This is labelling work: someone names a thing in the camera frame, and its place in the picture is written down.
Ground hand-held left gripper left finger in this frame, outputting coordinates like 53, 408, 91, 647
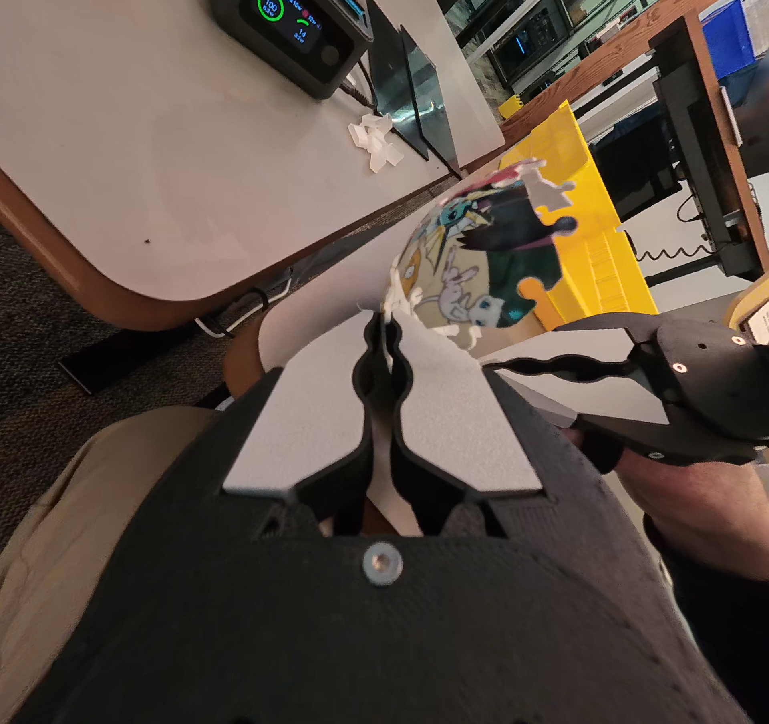
222, 311, 385, 537

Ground person's beige trousers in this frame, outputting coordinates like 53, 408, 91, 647
0, 406, 241, 719

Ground partly built puzzle ball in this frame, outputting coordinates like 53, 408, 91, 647
383, 158, 579, 352

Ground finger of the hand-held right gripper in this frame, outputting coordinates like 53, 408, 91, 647
481, 328, 639, 376
495, 371, 672, 427

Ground brown wooden desk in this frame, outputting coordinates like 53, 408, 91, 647
501, 0, 769, 142

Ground black desk frame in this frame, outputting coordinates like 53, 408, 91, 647
649, 15, 769, 280

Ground black table foot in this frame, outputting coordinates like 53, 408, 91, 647
57, 326, 202, 397

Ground black power station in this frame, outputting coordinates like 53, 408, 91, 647
209, 0, 374, 100

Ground yellow plastic bin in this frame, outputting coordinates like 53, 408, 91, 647
499, 99, 658, 331

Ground black metal shelf rack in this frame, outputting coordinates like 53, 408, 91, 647
451, 0, 650, 94

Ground white cable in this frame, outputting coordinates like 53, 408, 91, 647
195, 280, 295, 339

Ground dark flat panel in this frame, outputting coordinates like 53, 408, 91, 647
366, 0, 430, 161
399, 24, 463, 179

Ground black coiled cable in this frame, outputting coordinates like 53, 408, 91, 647
625, 228, 722, 263

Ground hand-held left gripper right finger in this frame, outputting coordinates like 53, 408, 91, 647
386, 314, 546, 537

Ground black braided cable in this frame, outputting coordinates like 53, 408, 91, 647
339, 69, 376, 106

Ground blue storage bin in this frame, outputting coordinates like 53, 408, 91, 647
700, 0, 759, 79

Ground person's right forearm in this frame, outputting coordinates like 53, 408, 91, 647
644, 514, 769, 724

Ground person's right hand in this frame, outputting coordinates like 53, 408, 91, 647
564, 426, 757, 571

